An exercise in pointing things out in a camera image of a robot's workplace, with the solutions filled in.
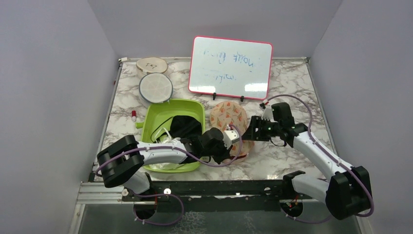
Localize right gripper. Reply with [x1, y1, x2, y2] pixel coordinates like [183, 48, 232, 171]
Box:
[241, 115, 282, 142]

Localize floral mesh laundry bag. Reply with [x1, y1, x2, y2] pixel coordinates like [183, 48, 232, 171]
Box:
[209, 101, 255, 164]

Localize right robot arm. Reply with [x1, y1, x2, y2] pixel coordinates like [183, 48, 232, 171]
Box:
[242, 102, 374, 220]

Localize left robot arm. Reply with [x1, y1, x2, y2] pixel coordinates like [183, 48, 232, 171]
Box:
[95, 125, 241, 200]

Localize black bra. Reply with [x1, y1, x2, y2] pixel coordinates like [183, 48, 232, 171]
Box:
[150, 115, 203, 142]

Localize white bra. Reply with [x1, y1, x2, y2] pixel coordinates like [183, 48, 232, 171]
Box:
[145, 127, 199, 173]

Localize round white mesh laundry bag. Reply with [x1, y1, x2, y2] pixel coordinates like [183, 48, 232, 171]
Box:
[138, 73, 173, 103]

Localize green plastic tray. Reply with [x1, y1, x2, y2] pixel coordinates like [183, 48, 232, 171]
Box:
[135, 98, 206, 174]

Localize pink framed whiteboard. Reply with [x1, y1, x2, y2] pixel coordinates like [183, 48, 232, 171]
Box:
[188, 36, 273, 100]

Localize small red white marker cap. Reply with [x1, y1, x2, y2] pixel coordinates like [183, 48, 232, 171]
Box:
[131, 110, 136, 122]

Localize round wooden slice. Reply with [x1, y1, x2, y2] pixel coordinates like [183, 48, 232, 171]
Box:
[135, 57, 168, 78]

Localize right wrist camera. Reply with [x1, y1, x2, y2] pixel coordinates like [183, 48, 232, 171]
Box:
[260, 102, 273, 121]

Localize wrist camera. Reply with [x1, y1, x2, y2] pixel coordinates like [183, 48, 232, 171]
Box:
[223, 130, 240, 149]
[260, 102, 273, 121]

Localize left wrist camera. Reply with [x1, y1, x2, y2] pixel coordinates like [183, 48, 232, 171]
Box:
[223, 130, 240, 149]

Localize black front rail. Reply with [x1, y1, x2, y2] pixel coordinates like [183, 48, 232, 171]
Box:
[122, 180, 311, 213]

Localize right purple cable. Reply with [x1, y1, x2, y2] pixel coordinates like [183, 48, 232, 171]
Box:
[265, 94, 375, 217]

